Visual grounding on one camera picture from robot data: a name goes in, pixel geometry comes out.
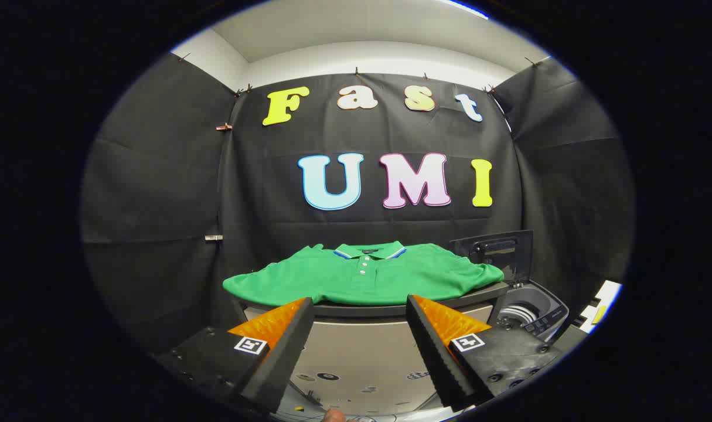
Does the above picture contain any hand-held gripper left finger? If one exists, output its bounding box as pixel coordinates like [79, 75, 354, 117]
[154, 297, 316, 416]

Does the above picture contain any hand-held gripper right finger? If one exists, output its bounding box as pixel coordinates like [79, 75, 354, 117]
[406, 294, 563, 411]

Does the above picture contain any green polo shirt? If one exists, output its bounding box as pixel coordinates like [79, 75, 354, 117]
[222, 240, 505, 307]

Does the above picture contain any grey washing machine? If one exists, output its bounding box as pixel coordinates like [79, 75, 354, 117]
[489, 280, 570, 343]

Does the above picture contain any black backdrop cloth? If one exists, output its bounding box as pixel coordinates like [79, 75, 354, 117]
[80, 52, 636, 358]

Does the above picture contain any white board with yellow tab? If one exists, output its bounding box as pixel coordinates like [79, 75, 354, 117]
[578, 280, 623, 335]

